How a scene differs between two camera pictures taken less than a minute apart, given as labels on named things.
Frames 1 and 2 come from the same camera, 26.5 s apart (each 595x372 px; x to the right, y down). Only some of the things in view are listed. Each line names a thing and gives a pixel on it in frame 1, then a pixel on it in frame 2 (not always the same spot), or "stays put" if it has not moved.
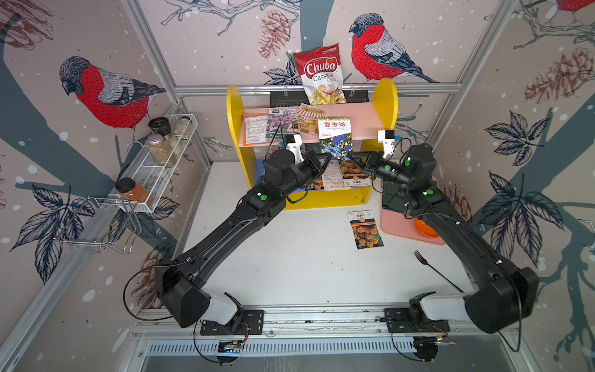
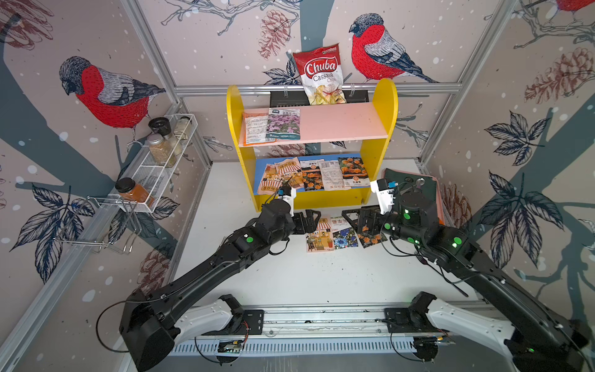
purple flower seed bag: x=280 y=119 stays put
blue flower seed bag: x=335 y=136 → x=345 y=238
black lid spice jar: x=159 y=125 stays put
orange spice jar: x=128 y=188 stays put
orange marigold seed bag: x=365 y=231 stays put
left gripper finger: x=328 y=161 → x=311 y=226
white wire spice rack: x=143 y=187 stays put
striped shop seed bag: x=306 y=119 → x=322 y=239
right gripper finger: x=356 y=155 → x=345 y=215
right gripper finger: x=362 y=169 → x=354 y=225
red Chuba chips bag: x=321 y=73 stays put
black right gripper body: x=384 y=170 → x=376 y=218
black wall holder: x=299 y=98 stays put
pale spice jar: x=180 y=127 stays put
